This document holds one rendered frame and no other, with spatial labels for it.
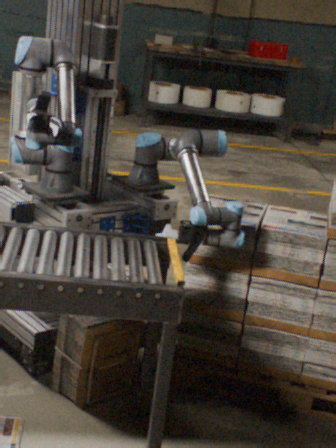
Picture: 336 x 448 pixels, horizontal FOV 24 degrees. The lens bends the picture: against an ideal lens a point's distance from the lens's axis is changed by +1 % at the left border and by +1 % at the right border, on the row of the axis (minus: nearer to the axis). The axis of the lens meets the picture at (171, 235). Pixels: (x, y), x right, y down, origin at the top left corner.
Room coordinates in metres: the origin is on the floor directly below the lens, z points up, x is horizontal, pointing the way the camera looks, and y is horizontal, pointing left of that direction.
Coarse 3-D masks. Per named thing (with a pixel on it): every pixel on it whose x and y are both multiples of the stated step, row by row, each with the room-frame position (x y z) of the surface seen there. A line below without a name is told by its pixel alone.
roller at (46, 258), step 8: (48, 232) 2.90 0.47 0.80; (48, 240) 2.81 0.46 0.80; (56, 240) 2.88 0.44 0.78; (48, 248) 2.73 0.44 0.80; (40, 256) 2.67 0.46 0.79; (48, 256) 2.65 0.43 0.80; (40, 264) 2.57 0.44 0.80; (48, 264) 2.58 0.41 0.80; (40, 272) 2.50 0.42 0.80; (48, 272) 2.52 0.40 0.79
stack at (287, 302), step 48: (288, 240) 3.22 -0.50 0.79; (192, 288) 3.28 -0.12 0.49; (240, 288) 3.25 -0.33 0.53; (288, 288) 3.21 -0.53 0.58; (192, 336) 3.28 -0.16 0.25; (240, 336) 3.31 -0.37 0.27; (288, 336) 3.20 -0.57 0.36; (192, 384) 3.27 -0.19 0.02; (240, 384) 3.36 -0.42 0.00; (288, 384) 3.19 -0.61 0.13
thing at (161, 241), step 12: (24, 228) 2.92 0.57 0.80; (36, 228) 2.93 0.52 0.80; (48, 228) 2.94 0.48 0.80; (60, 228) 2.96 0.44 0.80; (72, 228) 2.98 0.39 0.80; (24, 240) 2.92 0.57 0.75; (60, 240) 2.93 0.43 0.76; (108, 240) 2.96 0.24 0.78; (144, 240) 2.97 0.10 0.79; (156, 240) 2.98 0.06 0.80; (0, 252) 2.91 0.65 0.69; (72, 252) 2.94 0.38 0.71; (108, 252) 2.96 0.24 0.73; (168, 252) 2.99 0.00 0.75; (144, 264) 2.98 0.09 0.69; (168, 264) 2.99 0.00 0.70
